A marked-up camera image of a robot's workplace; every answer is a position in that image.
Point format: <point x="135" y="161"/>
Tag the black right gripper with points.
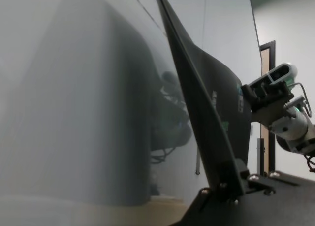
<point x="280" y="93"/>

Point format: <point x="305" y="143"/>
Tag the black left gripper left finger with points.
<point x="211" y="194"/>

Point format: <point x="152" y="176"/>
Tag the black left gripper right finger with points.
<point x="261" y="184"/>

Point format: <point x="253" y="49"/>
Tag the black robot poster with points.
<point x="229" y="105"/>

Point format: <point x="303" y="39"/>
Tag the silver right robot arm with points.
<point x="295" y="127"/>

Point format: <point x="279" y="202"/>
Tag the black vertical bar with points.
<point x="261" y="157"/>

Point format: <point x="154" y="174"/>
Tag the dark framed tan door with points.
<point x="267" y="61"/>

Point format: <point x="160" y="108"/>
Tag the grey wall panel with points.
<point x="252" y="130"/>

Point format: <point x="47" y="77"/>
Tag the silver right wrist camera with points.
<point x="283" y="72"/>

